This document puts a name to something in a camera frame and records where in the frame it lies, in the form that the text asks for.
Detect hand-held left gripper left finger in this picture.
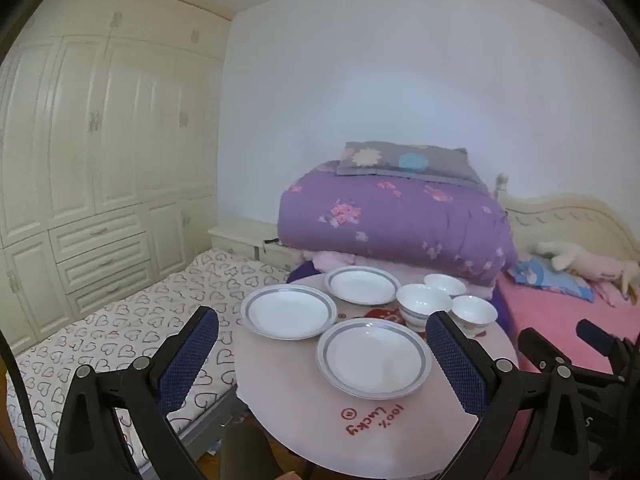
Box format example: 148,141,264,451
52,305,221,480

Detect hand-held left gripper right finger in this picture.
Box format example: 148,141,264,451
425,310,596,480

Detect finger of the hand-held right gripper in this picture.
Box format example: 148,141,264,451
517,328,576,386
576,319,640,376

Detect small white footed bowl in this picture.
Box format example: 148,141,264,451
451,295,498,338

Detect large white grey-banded bowl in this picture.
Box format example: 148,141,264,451
396,284,453,332

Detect small shallow white bowl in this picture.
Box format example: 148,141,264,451
424,274,468,297

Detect white plate with grey band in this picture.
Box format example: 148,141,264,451
324,266,402,306
316,318,433,401
240,284,338,341

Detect pink bed sheet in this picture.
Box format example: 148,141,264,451
492,272,640,480

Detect blue printed pillow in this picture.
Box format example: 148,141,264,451
507,255,596,303

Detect white and pink plush toy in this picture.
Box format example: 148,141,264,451
535,240,640,306

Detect white heart-print mattress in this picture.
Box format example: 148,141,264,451
5,249,301,480

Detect round pink printed table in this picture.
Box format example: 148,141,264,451
220,272,521,480

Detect cream carved headboard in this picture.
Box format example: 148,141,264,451
495,172,640,271

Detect cream nightstand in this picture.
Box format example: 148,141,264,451
207,220,296,272

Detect purple floral quilt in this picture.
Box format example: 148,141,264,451
276,160,518,286

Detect grey floral pillow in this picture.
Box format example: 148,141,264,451
336,141,488,192

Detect cream panelled wardrobe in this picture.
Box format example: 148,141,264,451
0,0,233,356

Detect grey bed frame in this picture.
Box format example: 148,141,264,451
172,387,248,463

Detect thin black cable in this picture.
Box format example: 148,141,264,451
0,330,57,480

